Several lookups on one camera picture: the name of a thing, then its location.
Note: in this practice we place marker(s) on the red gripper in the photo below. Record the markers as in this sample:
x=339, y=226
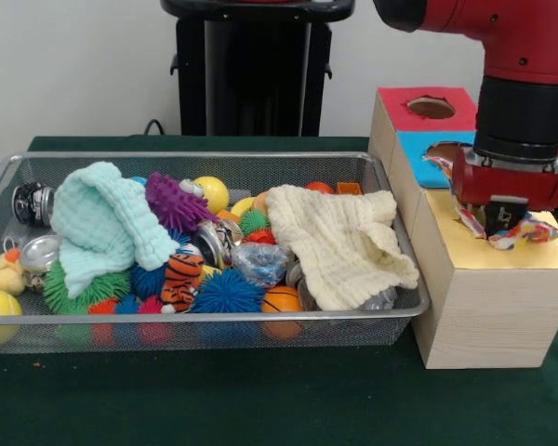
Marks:
x=507, y=186

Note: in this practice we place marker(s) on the colourful printed cloth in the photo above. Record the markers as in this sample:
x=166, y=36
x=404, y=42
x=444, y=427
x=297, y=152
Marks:
x=530, y=234

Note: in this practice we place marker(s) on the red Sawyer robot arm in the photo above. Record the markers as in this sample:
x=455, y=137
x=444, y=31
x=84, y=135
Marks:
x=525, y=93

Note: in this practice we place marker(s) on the wooden box with three holes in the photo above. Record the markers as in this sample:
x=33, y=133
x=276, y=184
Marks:
x=488, y=320

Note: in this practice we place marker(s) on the cream knitted cloth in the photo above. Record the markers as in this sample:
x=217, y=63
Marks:
x=335, y=237

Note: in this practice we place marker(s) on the small orange basketball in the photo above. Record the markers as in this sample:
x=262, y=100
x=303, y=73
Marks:
x=281, y=299

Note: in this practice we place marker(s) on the blue spiky ball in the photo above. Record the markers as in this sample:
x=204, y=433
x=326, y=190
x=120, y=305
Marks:
x=228, y=292

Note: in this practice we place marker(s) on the tiger plush toy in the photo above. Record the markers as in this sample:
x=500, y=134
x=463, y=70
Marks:
x=182, y=279

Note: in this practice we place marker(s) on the purple spiky toy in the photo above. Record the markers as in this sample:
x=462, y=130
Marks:
x=176, y=200

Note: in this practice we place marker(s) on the green spiky ball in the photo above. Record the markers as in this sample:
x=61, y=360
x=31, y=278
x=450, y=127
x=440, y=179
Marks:
x=107, y=288

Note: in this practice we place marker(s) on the mint green cloth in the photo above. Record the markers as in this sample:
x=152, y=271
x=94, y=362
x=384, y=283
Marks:
x=97, y=218

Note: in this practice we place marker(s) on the yellow plush duck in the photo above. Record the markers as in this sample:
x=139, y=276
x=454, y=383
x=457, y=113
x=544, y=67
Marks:
x=4, y=274

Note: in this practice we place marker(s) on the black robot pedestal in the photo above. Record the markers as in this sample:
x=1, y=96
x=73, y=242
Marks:
x=251, y=83

